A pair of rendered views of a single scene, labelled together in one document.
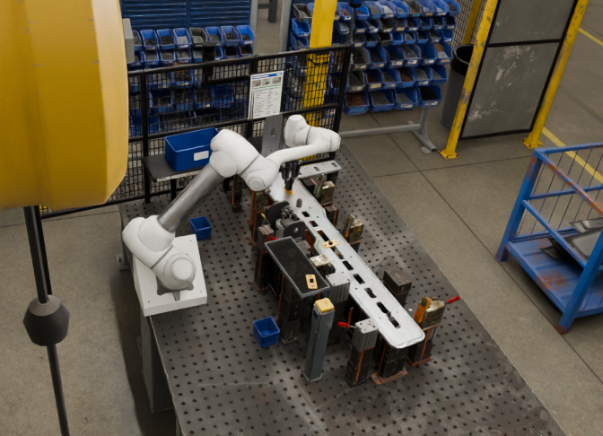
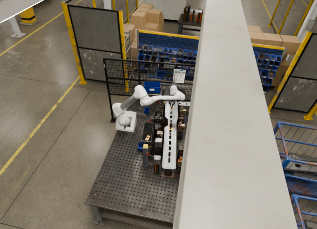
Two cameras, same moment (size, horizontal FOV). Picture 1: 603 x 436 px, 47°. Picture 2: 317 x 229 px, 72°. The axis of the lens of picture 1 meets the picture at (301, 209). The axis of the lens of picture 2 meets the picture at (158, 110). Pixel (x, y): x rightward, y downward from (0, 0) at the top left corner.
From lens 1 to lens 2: 1.51 m
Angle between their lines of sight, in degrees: 27
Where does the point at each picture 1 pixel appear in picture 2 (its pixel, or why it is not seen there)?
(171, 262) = (120, 118)
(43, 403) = (96, 142)
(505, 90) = (297, 94)
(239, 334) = (135, 144)
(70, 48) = not seen: outside the picture
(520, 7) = (309, 64)
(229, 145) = (137, 90)
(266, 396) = (129, 164)
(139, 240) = (114, 109)
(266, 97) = (179, 77)
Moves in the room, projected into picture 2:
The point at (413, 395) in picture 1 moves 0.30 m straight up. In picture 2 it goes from (170, 184) to (171, 173)
